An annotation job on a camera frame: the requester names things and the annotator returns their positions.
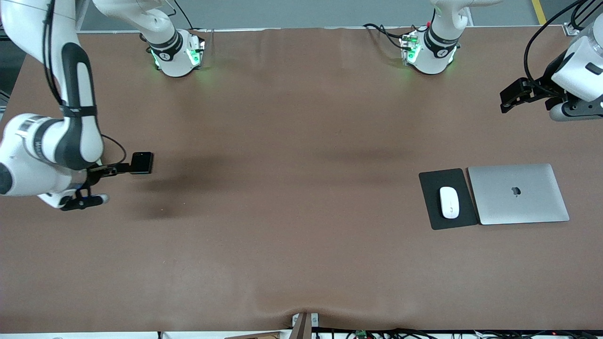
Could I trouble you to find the black folding phone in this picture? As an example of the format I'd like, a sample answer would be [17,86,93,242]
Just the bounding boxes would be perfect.
[130,151,155,175]

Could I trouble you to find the white computer mouse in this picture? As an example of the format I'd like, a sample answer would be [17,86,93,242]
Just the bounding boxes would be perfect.
[439,186,460,220]

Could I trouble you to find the dark grey mouse pad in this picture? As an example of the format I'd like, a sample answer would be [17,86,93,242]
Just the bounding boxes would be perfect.
[418,168,480,231]

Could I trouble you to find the silver laptop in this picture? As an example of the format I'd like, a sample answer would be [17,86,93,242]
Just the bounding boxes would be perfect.
[467,163,570,226]

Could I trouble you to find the brown table cover sheet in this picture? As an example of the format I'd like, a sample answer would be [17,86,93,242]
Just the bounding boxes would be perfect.
[0,26,603,333]

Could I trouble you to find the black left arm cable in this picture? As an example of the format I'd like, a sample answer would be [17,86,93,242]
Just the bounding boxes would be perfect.
[523,0,587,85]

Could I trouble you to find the black left base cables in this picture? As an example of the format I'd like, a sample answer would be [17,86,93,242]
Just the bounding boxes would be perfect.
[362,22,416,50]

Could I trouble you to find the black right base cable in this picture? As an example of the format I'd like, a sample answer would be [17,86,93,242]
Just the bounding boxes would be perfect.
[173,0,196,31]

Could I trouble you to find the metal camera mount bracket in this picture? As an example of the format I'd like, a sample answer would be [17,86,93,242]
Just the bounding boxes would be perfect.
[291,312,320,339]

